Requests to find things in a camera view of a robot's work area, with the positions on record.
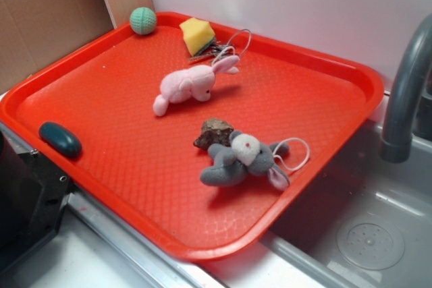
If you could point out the yellow sponge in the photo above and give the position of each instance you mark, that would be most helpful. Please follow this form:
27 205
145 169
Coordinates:
197 35

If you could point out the green knitted ball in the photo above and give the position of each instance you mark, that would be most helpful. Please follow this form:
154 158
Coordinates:
143 20

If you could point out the dark teal oval soap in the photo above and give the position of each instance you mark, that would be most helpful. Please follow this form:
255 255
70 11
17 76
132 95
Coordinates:
61 139

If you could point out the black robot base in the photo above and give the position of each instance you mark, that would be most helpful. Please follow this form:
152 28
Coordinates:
34 192

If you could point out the gray toy faucet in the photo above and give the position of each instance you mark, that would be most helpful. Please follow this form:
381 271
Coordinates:
408 110

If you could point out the gray toy sink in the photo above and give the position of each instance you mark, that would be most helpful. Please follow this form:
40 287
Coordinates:
362 222

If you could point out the gray plush bunny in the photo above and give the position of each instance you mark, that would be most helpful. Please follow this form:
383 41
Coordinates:
247 155

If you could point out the brown rock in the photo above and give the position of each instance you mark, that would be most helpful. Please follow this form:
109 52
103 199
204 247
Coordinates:
214 131

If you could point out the pink plush bunny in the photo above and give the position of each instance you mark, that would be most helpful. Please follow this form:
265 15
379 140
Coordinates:
195 82

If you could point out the red plastic tray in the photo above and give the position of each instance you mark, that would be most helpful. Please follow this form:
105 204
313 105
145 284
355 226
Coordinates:
146 169

